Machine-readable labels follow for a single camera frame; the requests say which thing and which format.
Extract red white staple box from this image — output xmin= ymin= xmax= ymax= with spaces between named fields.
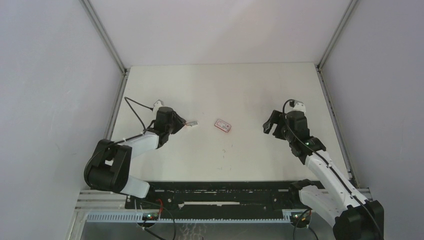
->
xmin=214 ymin=119 xmax=232 ymax=133

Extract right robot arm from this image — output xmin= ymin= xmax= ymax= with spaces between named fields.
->
xmin=262 ymin=110 xmax=384 ymax=240

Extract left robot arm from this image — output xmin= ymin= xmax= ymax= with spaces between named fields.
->
xmin=83 ymin=106 xmax=187 ymax=209

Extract right green circuit board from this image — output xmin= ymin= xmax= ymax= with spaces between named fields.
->
xmin=290 ymin=211 xmax=312 ymax=229

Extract green circuit board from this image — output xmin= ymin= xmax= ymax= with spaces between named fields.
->
xmin=290 ymin=211 xmax=312 ymax=229
xmin=142 ymin=213 xmax=160 ymax=222

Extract left green circuit board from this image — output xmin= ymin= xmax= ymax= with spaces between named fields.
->
xmin=142 ymin=213 xmax=160 ymax=222

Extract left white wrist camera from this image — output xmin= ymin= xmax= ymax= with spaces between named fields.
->
xmin=152 ymin=99 xmax=164 ymax=115

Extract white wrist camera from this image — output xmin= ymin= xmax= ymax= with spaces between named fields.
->
xmin=152 ymin=99 xmax=164 ymax=115
xmin=289 ymin=100 xmax=306 ymax=113

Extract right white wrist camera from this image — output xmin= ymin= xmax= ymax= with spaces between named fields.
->
xmin=289 ymin=100 xmax=306 ymax=113

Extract right black camera cable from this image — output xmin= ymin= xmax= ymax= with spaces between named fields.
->
xmin=281 ymin=98 xmax=385 ymax=240

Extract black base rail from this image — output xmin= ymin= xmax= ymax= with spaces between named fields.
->
xmin=124 ymin=180 xmax=306 ymax=219

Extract right aluminium frame post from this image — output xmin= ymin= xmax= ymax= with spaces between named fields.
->
xmin=316 ymin=0 xmax=360 ymax=72

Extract aluminium frame post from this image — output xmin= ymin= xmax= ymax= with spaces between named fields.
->
xmin=79 ymin=0 xmax=127 ymax=75
xmin=316 ymin=0 xmax=360 ymax=72

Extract white slotted cable duct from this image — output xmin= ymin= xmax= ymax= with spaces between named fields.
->
xmin=86 ymin=212 xmax=291 ymax=224

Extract left aluminium frame post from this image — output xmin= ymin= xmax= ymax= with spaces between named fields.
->
xmin=79 ymin=0 xmax=127 ymax=75

